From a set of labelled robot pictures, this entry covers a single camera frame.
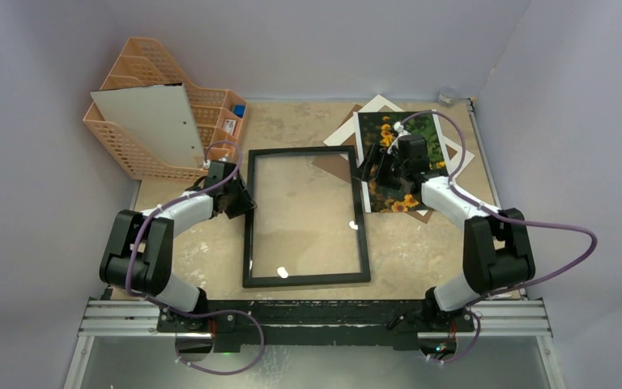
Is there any sunflower photo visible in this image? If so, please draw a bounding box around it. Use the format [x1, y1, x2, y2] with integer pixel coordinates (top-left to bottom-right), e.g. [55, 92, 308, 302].
[353, 112, 448, 215]

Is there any clear glass pane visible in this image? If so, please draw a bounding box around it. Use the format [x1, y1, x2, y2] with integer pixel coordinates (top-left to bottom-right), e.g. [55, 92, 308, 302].
[253, 156, 360, 278]

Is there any black picture frame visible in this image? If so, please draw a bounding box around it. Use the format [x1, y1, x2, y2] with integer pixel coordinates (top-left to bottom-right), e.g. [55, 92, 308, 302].
[242, 146, 371, 289]

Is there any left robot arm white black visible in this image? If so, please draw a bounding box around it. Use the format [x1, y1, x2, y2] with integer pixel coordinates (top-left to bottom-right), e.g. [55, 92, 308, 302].
[99, 160, 256, 331]

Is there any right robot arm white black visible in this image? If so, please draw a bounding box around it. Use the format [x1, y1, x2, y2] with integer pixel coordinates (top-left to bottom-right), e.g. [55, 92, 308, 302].
[356, 135, 535, 330]

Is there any brown backing board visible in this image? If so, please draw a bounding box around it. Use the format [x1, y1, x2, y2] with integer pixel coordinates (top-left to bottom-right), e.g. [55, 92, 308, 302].
[312, 104, 433, 223]

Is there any red white small box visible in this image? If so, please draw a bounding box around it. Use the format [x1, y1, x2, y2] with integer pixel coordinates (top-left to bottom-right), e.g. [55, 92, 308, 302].
[222, 119, 238, 136]

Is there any orange plastic file organizer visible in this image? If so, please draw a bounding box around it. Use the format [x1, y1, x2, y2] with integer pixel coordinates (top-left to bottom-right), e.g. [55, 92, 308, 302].
[83, 36, 249, 182]

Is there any blue small box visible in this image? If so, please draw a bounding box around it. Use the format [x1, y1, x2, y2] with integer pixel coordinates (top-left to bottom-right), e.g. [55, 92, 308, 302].
[232, 105, 246, 118]

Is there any white folder board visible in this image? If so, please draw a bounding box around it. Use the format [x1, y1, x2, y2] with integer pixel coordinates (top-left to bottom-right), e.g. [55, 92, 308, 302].
[90, 83, 204, 168]

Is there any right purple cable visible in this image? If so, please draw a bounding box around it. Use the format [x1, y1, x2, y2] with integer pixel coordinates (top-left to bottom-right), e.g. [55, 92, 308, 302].
[396, 109, 598, 366]

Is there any purple cable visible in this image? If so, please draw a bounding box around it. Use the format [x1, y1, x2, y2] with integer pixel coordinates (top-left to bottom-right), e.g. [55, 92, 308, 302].
[396, 109, 598, 366]
[127, 140, 266, 376]

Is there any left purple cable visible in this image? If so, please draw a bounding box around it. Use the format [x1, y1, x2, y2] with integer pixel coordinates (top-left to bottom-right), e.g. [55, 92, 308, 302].
[127, 140, 266, 376]

